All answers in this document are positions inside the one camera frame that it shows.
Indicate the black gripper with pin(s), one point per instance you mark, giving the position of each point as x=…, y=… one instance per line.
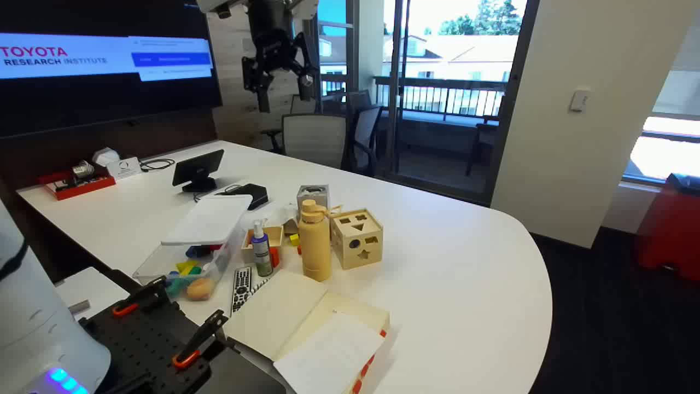
x=272, y=29

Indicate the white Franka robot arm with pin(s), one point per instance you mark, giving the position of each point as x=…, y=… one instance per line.
x=28, y=320

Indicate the clear plastic container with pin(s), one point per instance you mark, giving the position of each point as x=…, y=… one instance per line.
x=183, y=271

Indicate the open cardboard box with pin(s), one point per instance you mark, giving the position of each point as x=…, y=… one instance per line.
x=291, y=320

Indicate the grey mesh office chair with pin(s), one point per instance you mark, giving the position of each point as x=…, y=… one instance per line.
x=314, y=139

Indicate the dark office chair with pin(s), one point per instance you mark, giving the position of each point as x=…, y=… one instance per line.
x=364, y=128

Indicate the grey metal cup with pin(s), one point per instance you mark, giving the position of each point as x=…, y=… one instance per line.
x=314, y=191

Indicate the balcony railing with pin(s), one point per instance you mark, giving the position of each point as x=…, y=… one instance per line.
x=437, y=84

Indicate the small yellow block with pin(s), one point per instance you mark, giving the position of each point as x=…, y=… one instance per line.
x=291, y=240

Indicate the tan plastic bottle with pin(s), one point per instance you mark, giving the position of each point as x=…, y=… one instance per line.
x=315, y=243

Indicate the wooden shape sorter cube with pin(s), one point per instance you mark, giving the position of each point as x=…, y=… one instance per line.
x=358, y=240

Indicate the small bottle with blue cap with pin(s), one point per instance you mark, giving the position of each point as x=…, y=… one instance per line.
x=261, y=255

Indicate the red block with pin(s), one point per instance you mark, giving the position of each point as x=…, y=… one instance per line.
x=274, y=258

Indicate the white power adapter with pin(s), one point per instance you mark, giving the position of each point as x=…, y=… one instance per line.
x=125, y=168

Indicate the blue block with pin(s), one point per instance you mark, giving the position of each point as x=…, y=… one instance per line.
x=199, y=252

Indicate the white round device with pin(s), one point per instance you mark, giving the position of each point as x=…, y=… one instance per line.
x=104, y=156

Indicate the dark balcony chair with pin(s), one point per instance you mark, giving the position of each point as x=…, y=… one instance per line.
x=483, y=139

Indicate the orange fruit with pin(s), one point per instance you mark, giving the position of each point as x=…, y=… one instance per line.
x=199, y=290

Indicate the red tray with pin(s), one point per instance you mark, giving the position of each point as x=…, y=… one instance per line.
x=76, y=186

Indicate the black orange clamp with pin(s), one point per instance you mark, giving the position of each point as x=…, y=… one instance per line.
x=199, y=341
x=139, y=298

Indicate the white paper sheet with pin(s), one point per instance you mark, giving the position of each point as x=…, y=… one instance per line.
x=90, y=287

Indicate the black mounting plate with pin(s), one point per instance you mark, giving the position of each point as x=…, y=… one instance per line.
x=144, y=342

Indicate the red cabinet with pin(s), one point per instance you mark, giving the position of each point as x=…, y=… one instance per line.
x=669, y=227

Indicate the white light switch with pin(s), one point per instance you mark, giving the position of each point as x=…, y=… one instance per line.
x=578, y=100

